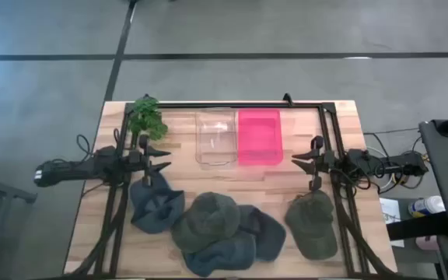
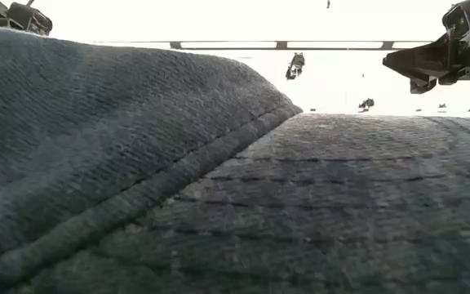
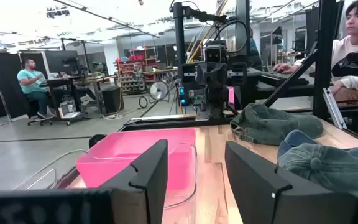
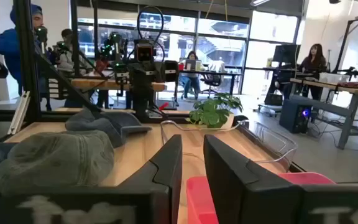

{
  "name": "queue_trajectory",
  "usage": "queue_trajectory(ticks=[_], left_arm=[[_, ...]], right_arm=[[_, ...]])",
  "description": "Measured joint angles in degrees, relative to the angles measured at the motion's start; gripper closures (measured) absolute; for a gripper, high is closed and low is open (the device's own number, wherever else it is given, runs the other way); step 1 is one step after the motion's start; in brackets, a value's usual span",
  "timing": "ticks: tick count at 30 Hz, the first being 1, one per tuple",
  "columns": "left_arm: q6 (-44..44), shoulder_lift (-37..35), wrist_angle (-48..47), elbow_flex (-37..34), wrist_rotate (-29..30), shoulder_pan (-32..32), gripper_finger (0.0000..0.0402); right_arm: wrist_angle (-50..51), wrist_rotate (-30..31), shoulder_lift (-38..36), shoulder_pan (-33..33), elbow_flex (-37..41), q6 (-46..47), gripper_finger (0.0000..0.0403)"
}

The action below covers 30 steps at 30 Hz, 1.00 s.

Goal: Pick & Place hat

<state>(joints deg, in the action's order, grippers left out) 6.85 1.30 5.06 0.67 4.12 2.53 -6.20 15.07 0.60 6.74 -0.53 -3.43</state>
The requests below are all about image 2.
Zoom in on blue denim jeans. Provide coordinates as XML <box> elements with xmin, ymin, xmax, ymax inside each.
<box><xmin>0</xmin><ymin>22</ymin><xmax>470</xmax><ymax>294</ymax></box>

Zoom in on overhead rig frame bar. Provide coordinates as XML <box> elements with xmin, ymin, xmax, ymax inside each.
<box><xmin>95</xmin><ymin>40</ymin><xmax>434</xmax><ymax>51</ymax></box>

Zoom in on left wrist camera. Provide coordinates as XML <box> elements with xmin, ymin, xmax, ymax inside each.
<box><xmin>7</xmin><ymin>2</ymin><xmax>53</xmax><ymax>37</ymax></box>

